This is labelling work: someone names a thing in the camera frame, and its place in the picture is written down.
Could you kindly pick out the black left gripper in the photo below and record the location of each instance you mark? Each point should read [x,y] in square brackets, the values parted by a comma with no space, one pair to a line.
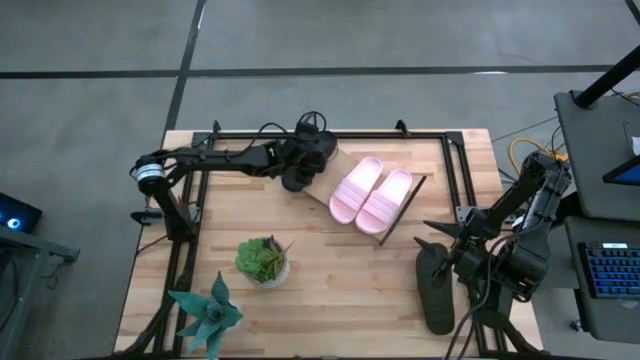
[305,152]

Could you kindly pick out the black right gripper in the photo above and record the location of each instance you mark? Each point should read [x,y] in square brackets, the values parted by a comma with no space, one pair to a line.
[475,250]

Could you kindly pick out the black slide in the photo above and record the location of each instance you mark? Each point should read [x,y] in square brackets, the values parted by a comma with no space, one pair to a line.
[331,145]
[436,300]

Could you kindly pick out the pink slide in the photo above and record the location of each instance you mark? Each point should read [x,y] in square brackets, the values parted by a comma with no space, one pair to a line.
[356,190]
[385,202]

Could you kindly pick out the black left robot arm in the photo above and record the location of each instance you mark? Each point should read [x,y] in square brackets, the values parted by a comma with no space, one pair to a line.
[225,160]

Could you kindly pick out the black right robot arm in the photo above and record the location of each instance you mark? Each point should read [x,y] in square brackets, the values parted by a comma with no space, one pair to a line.
[540,200]

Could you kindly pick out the green succulent in patterned pot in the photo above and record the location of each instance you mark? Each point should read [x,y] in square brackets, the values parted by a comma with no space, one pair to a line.
[261,260]

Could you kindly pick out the backlit keyboard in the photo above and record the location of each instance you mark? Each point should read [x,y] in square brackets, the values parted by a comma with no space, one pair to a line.
[612,272]

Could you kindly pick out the grey cart top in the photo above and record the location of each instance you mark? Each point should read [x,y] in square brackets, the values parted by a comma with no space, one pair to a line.
[595,150]

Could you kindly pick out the teal artificial plant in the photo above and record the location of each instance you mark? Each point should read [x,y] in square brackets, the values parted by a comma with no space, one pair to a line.
[212,312]

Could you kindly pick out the grey keyboard desk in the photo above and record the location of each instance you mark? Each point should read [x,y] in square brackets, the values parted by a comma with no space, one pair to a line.
[615,320]

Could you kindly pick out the laptop screen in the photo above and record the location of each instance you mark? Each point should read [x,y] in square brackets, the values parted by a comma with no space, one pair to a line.
[627,175]

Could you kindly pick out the black pole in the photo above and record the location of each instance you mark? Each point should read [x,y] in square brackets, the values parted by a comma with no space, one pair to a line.
[605,80]

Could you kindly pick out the grey side table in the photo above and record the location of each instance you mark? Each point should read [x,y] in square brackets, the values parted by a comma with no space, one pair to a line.
[35,244]

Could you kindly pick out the computer with glowing fan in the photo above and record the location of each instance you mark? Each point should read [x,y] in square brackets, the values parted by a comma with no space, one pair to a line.
[15,212]

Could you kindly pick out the wooden shelf with metal frame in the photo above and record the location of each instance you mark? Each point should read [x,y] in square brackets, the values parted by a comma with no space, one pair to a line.
[325,190]

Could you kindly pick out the black metal table frame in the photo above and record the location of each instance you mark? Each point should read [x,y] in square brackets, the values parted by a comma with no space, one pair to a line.
[375,135]

